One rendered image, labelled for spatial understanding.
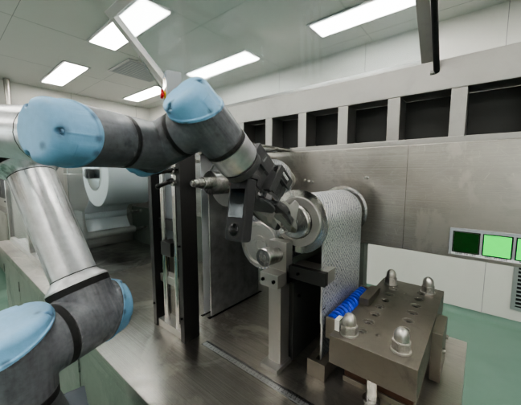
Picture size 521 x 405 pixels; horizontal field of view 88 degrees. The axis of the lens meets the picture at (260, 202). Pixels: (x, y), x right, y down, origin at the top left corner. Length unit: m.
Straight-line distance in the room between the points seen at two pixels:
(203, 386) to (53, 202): 0.50
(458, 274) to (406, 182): 2.52
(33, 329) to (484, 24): 3.50
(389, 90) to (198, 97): 0.64
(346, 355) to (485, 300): 2.83
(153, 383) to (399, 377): 0.50
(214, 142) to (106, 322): 0.42
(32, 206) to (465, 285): 3.29
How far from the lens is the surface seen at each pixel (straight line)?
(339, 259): 0.71
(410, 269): 3.39
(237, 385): 0.71
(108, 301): 0.66
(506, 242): 0.87
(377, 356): 0.61
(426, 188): 0.87
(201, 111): 0.40
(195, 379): 0.74
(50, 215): 0.69
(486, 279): 3.33
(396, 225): 0.89
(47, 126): 0.36
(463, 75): 0.90
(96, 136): 0.37
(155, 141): 0.43
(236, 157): 0.43
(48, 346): 0.60
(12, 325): 0.60
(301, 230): 0.60
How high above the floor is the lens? 1.36
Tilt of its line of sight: 6 degrees down
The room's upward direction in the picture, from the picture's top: straight up
